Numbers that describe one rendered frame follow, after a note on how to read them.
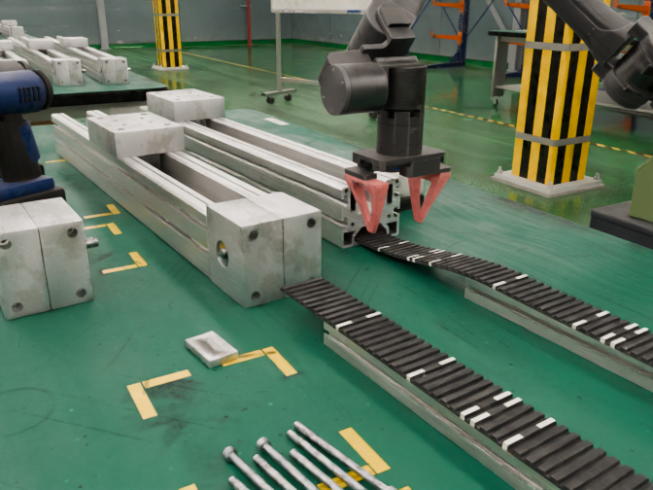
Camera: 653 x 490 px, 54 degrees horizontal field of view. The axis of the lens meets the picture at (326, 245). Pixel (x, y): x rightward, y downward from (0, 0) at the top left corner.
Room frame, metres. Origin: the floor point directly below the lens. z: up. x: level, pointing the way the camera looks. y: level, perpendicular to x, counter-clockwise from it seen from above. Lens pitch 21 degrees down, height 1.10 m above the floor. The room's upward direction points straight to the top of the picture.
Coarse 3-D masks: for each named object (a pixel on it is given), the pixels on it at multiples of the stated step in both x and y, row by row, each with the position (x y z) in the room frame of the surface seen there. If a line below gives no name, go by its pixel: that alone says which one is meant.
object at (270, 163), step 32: (192, 128) 1.22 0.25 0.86; (224, 128) 1.27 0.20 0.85; (224, 160) 1.10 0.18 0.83; (256, 160) 1.01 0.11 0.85; (288, 160) 0.96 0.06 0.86; (320, 160) 0.98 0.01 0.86; (288, 192) 0.92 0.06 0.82; (320, 192) 0.87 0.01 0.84; (352, 224) 0.82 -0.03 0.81; (384, 224) 0.85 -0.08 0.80
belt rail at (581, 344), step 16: (464, 288) 0.66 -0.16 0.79; (480, 288) 0.64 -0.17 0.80; (480, 304) 0.64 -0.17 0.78; (496, 304) 0.62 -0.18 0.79; (512, 304) 0.60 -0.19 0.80; (512, 320) 0.60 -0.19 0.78; (528, 320) 0.58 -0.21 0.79; (544, 320) 0.57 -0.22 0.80; (544, 336) 0.57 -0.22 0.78; (560, 336) 0.55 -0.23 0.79; (576, 336) 0.54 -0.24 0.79; (576, 352) 0.53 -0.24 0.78; (592, 352) 0.52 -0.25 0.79; (608, 352) 0.52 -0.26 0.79; (608, 368) 0.51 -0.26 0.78; (624, 368) 0.49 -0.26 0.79; (640, 368) 0.49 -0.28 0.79; (640, 384) 0.48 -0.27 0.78
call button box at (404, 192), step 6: (396, 174) 0.97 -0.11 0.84; (402, 180) 0.97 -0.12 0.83; (402, 186) 0.97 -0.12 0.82; (408, 186) 0.98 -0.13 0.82; (402, 192) 0.97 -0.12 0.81; (408, 192) 0.98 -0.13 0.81; (420, 192) 0.99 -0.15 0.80; (402, 198) 0.97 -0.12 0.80; (408, 198) 0.98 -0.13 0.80; (420, 198) 0.99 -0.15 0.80; (402, 204) 0.97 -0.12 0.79; (408, 204) 0.98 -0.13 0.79; (420, 204) 0.99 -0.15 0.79; (396, 210) 0.96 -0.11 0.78; (402, 210) 0.97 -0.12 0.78
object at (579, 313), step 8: (584, 304) 0.57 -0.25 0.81; (592, 304) 0.57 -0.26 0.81; (568, 312) 0.55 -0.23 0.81; (576, 312) 0.56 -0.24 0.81; (584, 312) 0.55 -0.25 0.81; (592, 312) 0.55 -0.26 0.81; (600, 312) 0.56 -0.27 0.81; (560, 320) 0.54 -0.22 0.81; (568, 320) 0.54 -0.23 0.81; (576, 320) 0.54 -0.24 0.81
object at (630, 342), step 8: (624, 336) 0.51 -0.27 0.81; (632, 336) 0.51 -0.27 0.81; (640, 336) 0.51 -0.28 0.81; (648, 336) 0.51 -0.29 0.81; (608, 344) 0.50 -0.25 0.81; (616, 344) 0.49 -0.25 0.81; (624, 344) 0.50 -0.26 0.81; (632, 344) 0.49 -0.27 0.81; (640, 344) 0.50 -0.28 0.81; (624, 352) 0.49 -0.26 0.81
